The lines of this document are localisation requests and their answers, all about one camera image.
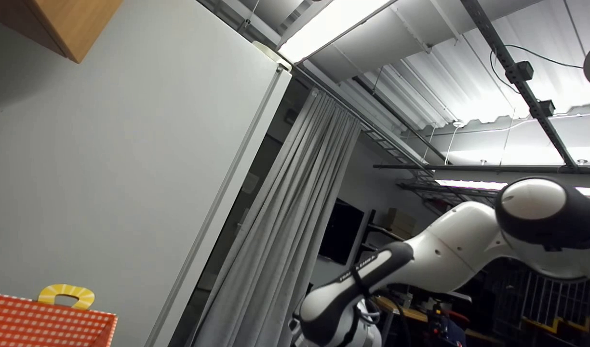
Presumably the white barred railing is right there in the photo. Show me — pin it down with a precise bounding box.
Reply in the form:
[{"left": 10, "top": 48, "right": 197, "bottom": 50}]
[{"left": 519, "top": 268, "right": 590, "bottom": 324}]

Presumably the wide wooden wall cabinet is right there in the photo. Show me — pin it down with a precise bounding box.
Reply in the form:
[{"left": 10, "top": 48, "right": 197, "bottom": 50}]
[{"left": 0, "top": 0, "right": 126, "bottom": 64}]

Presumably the black ceiling pipe with clamps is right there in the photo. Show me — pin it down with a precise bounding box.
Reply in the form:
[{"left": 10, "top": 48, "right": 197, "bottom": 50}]
[{"left": 461, "top": 0, "right": 579, "bottom": 170}]

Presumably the long ceiling light strip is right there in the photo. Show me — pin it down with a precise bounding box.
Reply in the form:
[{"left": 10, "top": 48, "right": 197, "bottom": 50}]
[{"left": 432, "top": 178, "right": 590, "bottom": 199}]

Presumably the gray pleated curtain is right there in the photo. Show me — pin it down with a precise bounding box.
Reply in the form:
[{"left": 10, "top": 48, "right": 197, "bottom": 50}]
[{"left": 191, "top": 89, "right": 363, "bottom": 347}]

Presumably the black wall monitor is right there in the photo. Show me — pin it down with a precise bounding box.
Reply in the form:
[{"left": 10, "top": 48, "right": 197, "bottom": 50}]
[{"left": 318, "top": 199, "right": 368, "bottom": 266}]

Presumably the bright ceiling light panel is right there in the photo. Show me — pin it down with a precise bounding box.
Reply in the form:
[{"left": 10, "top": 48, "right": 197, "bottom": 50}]
[{"left": 278, "top": 0, "right": 397, "bottom": 66}]

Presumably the yellow looped handle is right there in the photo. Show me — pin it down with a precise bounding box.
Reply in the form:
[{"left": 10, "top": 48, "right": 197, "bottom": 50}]
[{"left": 37, "top": 284, "right": 97, "bottom": 313}]

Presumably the orange dotted basket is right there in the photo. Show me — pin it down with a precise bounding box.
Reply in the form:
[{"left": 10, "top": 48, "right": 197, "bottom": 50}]
[{"left": 0, "top": 293, "right": 120, "bottom": 347}]

